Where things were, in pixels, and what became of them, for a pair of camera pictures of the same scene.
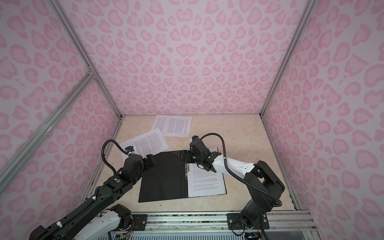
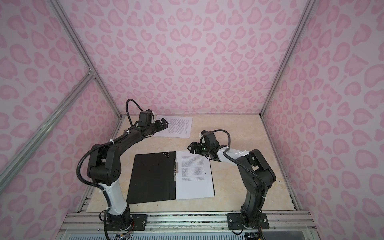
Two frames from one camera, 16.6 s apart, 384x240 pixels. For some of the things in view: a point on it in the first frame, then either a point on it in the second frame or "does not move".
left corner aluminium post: [77, 41] does not move
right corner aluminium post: [305, 15] does not move
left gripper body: [146, 165] to [156, 126]
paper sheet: [173, 126] does not move
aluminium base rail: [285, 220] does not move
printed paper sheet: [152, 142] to [194, 179]
